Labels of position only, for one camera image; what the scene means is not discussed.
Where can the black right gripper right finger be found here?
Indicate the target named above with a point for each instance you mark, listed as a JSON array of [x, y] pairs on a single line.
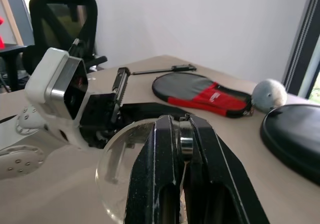
[[217, 174]]

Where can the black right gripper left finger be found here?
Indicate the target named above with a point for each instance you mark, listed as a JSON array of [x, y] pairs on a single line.
[[152, 174]]

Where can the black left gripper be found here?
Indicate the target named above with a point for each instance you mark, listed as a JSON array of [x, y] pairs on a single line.
[[98, 113]]

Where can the slim black tool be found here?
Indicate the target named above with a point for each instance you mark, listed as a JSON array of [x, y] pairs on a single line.
[[165, 70]]

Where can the red grey paddle case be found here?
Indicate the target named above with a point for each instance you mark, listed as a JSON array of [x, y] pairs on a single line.
[[200, 93]]

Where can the black round pad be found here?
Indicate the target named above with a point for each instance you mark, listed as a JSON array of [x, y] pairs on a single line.
[[292, 133]]

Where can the grey fuzzy ball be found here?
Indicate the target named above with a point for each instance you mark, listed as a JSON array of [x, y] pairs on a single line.
[[268, 96]]

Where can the black office chair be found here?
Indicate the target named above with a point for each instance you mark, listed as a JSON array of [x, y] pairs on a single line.
[[62, 26]]

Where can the black side desk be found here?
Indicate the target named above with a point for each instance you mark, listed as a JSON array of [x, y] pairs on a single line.
[[11, 63]]

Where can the red plastic object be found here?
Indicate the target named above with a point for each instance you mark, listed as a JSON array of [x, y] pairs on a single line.
[[1, 39]]

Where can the wooden shelf frame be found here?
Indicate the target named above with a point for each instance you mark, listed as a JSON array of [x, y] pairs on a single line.
[[11, 16]]

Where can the dark window frame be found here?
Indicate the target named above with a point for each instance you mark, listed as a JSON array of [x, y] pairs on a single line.
[[300, 41]]

